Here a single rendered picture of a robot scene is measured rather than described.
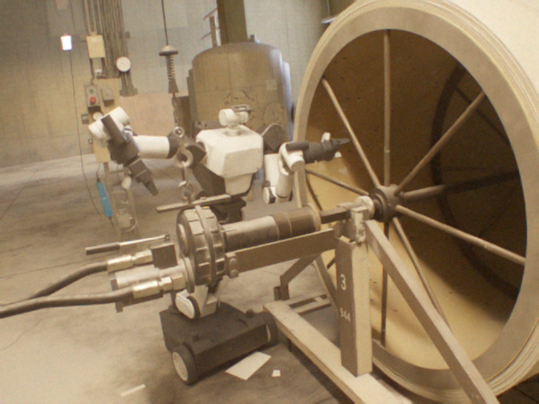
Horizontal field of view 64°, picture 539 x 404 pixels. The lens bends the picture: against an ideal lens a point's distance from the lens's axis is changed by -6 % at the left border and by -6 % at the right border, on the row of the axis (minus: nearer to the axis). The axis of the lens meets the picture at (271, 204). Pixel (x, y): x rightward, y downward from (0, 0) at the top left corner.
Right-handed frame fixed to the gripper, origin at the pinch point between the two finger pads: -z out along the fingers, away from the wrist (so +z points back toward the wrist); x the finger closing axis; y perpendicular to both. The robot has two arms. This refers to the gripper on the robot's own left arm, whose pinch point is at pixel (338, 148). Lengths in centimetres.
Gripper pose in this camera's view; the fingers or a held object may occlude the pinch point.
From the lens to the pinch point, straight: 201.6
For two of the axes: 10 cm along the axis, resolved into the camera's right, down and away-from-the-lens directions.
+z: -9.1, 1.8, -3.7
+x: 2.4, -4.9, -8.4
